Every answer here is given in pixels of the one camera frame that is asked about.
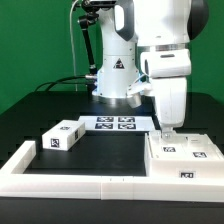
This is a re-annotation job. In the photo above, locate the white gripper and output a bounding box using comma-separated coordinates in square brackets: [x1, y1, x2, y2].
[140, 49, 191, 138]

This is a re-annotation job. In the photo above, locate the black cable bundle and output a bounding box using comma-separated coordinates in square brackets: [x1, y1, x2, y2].
[34, 75, 98, 93]

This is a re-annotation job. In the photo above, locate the white U-shaped border frame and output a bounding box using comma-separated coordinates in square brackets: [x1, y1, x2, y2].
[0, 141, 224, 203]

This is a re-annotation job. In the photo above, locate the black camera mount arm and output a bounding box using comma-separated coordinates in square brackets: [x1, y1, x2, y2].
[73, 0, 116, 75]

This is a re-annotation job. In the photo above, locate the white cabinet body box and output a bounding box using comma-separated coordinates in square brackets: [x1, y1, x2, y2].
[144, 132, 224, 179]

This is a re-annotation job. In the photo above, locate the white cable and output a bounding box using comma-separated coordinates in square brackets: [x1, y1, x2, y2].
[68, 0, 81, 92]

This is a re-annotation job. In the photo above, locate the white marker sheet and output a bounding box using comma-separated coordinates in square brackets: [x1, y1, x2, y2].
[79, 116, 155, 132]

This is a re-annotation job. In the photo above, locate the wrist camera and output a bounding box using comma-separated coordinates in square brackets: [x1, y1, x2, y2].
[126, 82, 152, 108]

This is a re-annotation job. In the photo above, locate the white cabinet door panel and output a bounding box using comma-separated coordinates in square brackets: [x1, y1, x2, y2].
[149, 131, 186, 160]
[182, 134, 224, 161]

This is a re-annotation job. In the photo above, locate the small white cabinet top block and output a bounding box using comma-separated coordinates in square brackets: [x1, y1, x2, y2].
[42, 120, 85, 151]

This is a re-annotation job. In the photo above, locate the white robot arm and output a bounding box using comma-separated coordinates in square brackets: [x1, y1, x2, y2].
[81, 0, 209, 137]

